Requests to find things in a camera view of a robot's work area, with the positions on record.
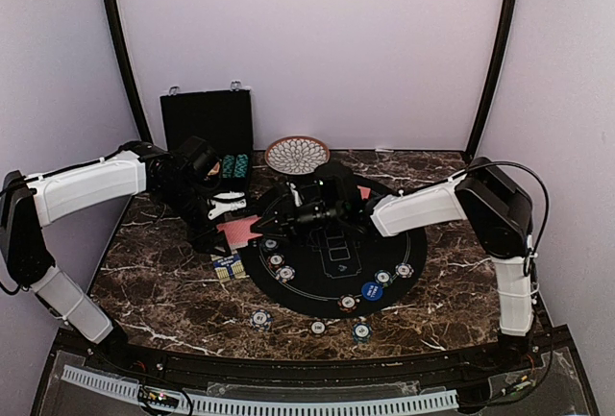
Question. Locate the blue small blind button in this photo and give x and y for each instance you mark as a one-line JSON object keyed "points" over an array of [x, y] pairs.
{"points": [[372, 291]]}

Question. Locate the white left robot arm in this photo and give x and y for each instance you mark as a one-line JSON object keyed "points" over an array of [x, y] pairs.
{"points": [[30, 204]]}

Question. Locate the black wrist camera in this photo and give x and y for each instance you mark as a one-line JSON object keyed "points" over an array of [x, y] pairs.
{"points": [[337, 183], [197, 159]]}

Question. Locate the black corner frame post left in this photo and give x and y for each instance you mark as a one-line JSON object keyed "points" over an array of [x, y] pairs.
{"points": [[127, 75]]}

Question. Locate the black corner frame post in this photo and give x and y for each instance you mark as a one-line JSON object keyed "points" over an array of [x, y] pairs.
{"points": [[127, 75], [491, 79]]}

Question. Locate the green chip row right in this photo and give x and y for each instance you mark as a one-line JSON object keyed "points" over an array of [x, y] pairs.
{"points": [[241, 166]]}

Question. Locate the blue tan chip stack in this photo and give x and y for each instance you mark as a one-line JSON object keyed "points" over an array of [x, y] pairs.
{"points": [[261, 320]]}

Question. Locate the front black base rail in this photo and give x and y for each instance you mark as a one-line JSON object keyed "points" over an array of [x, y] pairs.
{"points": [[464, 367]]}

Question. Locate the blue green chip stack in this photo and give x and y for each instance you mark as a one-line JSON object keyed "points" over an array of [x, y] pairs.
{"points": [[361, 332]]}

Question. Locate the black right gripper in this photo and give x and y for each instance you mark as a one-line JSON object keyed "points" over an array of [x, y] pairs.
{"points": [[286, 221]]}

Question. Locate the round black poker mat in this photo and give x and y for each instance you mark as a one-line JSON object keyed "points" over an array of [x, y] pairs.
{"points": [[330, 263]]}

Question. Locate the patterned ceramic plate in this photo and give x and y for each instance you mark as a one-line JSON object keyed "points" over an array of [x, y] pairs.
{"points": [[296, 155]]}

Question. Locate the white cable tray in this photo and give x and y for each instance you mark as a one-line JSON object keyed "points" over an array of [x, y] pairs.
{"points": [[234, 399]]}

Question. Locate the brown white chip stack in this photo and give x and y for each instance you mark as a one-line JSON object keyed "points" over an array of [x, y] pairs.
{"points": [[317, 327]]}

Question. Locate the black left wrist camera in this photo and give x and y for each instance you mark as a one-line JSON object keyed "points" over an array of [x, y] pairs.
{"points": [[197, 159]]}

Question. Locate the red playing card deck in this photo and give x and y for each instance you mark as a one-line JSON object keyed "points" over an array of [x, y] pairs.
{"points": [[238, 232]]}

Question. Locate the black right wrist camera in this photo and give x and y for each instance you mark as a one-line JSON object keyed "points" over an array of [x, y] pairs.
{"points": [[337, 183]]}

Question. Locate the green chip row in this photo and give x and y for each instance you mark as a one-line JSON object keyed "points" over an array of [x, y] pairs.
{"points": [[241, 166], [227, 167]]}

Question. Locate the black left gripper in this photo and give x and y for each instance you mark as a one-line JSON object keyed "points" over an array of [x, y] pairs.
{"points": [[207, 236]]}

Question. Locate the black corner frame post right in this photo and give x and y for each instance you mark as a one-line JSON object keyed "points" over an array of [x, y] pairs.
{"points": [[491, 79]]}

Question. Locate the black poker chip case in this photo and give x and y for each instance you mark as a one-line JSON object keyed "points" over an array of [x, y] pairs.
{"points": [[221, 117]]}

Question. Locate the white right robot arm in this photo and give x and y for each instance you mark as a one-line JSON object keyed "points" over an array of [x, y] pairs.
{"points": [[499, 212]]}

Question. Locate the green chip row left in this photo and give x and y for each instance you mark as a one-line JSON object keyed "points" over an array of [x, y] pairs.
{"points": [[227, 167]]}

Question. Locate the red card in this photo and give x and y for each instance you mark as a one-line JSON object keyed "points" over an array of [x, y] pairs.
{"points": [[364, 192]]}

